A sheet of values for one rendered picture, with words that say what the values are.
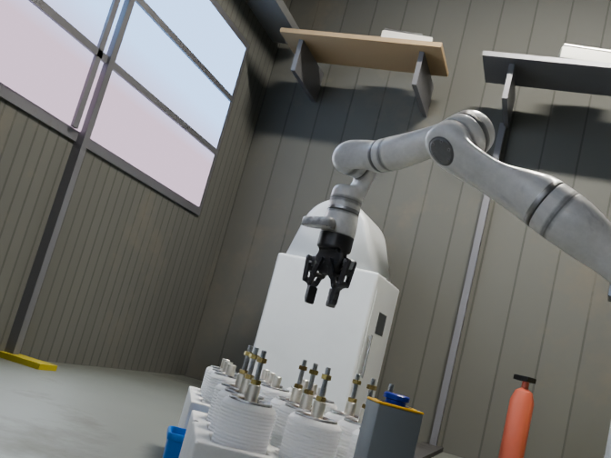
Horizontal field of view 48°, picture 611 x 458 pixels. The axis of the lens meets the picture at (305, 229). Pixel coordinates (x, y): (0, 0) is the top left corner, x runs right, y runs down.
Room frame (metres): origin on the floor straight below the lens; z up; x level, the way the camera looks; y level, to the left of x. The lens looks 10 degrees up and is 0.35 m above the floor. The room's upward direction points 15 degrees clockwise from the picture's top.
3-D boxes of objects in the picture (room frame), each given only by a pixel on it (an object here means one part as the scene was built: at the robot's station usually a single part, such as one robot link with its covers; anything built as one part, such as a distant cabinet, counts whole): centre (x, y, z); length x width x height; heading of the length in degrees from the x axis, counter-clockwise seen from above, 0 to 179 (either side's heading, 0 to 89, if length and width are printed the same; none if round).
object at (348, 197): (1.47, -0.08, 0.74); 0.09 x 0.07 x 0.15; 121
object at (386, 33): (4.11, -0.33, 2.37); 0.35 x 0.33 x 0.09; 70
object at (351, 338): (4.02, -0.27, 0.62); 0.63 x 0.56 x 1.24; 70
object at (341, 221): (1.45, -0.05, 0.64); 0.11 x 0.09 x 0.06; 129
